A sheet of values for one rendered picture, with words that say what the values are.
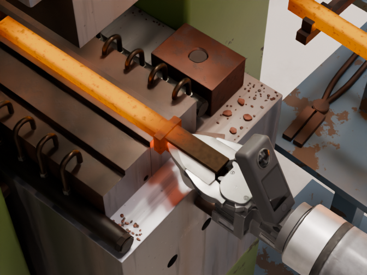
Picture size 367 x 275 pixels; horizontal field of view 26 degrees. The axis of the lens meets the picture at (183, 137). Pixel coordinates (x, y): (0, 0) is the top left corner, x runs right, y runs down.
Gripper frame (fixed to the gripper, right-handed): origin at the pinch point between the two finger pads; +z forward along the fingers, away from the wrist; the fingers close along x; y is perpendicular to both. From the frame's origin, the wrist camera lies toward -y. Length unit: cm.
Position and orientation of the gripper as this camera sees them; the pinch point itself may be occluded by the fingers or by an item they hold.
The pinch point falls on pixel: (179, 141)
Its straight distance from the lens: 108.8
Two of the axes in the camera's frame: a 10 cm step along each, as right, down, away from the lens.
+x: 6.3, -6.3, 4.6
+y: -0.1, 5.8, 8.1
